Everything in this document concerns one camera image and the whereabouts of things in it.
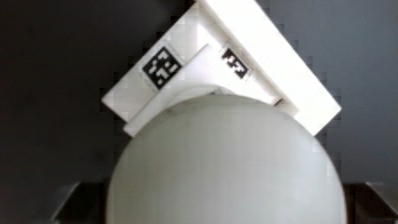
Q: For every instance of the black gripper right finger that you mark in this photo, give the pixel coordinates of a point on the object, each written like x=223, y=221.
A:
x=371, y=203

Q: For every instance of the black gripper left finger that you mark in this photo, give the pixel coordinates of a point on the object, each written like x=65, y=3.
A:
x=80, y=201

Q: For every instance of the white light bulb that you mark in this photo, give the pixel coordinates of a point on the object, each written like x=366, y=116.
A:
x=223, y=166

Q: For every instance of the white lamp base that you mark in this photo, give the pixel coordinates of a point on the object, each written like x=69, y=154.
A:
x=193, y=65

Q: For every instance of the white L-shaped fence wall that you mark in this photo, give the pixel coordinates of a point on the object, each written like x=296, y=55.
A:
x=307, y=101

